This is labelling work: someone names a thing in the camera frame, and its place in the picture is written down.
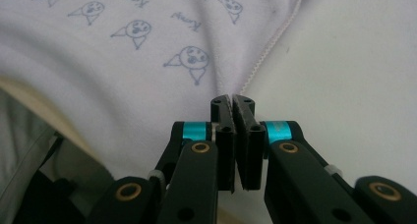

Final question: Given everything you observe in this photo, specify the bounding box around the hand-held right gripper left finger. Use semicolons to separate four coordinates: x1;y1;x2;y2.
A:
210;94;237;194

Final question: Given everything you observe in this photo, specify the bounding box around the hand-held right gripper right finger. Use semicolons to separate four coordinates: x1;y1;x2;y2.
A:
232;93;267;191

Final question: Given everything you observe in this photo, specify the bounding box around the lilac printed towel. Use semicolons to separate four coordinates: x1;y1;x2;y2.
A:
0;0;318;186

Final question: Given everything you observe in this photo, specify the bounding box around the white foam mat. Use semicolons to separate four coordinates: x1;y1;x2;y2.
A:
217;0;417;224

